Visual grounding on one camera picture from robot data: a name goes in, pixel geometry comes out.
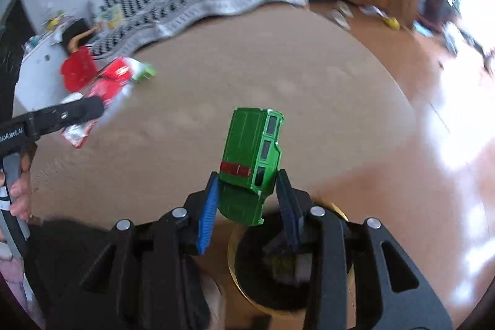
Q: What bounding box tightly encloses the red and white packet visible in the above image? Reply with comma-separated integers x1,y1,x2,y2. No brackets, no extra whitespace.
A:
62,57,136,150

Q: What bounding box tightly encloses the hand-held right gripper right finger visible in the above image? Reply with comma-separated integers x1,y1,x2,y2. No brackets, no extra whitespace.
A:
274,168,453,330

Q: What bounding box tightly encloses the black bin with gold rim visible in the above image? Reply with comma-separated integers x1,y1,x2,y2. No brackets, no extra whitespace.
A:
227,200,356,315

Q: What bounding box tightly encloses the pink cloth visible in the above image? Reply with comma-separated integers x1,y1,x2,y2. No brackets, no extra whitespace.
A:
0,245,28,311

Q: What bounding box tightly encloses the yellow picture book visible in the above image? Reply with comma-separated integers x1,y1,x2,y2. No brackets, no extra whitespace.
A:
101,5,123,30

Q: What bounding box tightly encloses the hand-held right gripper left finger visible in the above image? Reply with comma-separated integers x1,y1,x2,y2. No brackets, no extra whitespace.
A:
50,171,221,330

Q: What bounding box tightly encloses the green toy car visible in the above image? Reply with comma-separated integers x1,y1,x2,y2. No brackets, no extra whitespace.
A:
217,108,286,227

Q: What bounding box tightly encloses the green and white packet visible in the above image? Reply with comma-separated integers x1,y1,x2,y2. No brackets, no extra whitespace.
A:
131,61,157,83

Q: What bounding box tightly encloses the person's left hand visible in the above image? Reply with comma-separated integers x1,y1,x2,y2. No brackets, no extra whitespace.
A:
8,151,35,222

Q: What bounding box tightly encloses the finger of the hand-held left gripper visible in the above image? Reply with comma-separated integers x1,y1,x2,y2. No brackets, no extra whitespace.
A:
23,96,106,141

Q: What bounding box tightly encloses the white cabinet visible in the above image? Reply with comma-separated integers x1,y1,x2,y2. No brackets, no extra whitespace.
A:
21,17,93,110

